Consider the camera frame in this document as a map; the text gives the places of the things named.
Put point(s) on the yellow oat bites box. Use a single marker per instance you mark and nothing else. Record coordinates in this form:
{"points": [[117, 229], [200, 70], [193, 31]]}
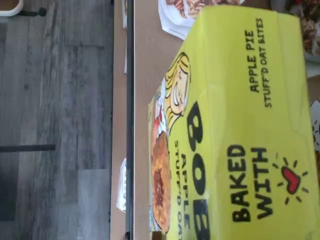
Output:
{"points": [[237, 125]]}

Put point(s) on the black rack shelf beam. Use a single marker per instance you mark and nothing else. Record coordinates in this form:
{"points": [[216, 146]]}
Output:
{"points": [[130, 100]]}

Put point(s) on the green Bobo's apple pie box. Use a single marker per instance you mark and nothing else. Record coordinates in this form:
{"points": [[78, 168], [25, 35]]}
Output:
{"points": [[315, 125]]}

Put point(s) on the white patterned carton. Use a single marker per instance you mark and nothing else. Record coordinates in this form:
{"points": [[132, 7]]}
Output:
{"points": [[122, 185]]}

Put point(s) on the black stand leg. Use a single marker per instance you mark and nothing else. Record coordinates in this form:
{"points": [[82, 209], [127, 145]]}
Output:
{"points": [[27, 148]]}

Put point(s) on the black stand foot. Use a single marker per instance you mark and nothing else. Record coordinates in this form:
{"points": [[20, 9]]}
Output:
{"points": [[35, 12]]}

